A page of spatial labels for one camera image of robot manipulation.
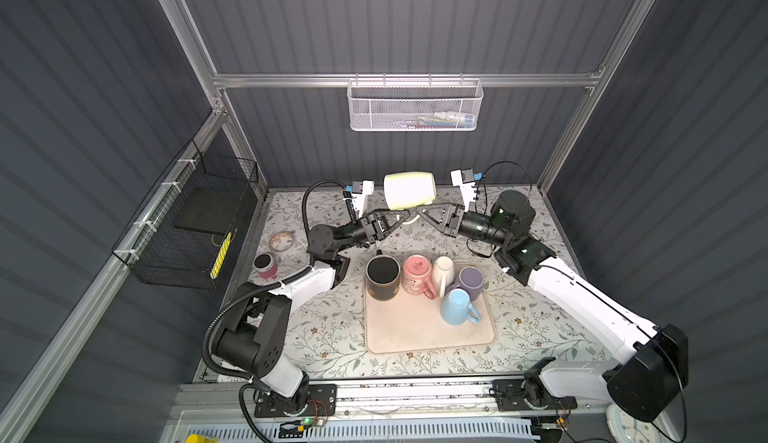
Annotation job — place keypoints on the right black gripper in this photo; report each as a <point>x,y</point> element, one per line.
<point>444,226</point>

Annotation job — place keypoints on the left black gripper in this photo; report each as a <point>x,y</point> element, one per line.
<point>375,228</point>

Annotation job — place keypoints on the light green mug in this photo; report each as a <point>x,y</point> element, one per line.
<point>408,190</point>

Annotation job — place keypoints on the pink patterned mug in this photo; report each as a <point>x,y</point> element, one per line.
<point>416,280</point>

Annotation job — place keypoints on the light blue mug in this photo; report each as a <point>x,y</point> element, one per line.
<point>457,308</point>

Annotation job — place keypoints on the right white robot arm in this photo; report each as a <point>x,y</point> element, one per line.
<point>647,367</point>

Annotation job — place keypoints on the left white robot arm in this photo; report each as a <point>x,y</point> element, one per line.
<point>246,339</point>

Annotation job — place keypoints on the black mug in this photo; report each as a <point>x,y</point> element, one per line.
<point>382,277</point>

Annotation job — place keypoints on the white mug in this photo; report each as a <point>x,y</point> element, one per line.
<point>442,275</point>

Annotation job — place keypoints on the purple mug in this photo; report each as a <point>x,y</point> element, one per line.
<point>471,280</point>

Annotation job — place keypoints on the floral table cover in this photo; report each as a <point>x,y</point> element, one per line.
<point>344,333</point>

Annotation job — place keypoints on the tubes in white basket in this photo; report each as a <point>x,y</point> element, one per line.
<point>441,120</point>

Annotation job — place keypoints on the beige drying mat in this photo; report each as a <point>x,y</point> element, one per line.
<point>413,323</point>

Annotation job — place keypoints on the tape roll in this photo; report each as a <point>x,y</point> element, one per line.
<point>282,241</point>

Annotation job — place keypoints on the small magenta cup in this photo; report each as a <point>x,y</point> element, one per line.
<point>265,265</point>

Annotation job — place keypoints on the white analog clock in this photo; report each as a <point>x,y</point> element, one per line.
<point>625,428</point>

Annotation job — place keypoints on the yellow object at bottom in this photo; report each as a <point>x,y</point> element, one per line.
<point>197,438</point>

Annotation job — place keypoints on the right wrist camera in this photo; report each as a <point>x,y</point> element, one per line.
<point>466,180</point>

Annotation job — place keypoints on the white wire basket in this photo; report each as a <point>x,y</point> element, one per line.
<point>378,105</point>

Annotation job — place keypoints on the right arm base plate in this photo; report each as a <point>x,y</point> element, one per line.
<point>517,394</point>

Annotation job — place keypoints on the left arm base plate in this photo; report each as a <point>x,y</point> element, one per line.
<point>309,399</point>

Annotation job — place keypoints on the white perforated cable tray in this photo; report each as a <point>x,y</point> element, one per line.
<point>404,430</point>

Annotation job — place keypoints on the black wire basket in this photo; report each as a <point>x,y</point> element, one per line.
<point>173,241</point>

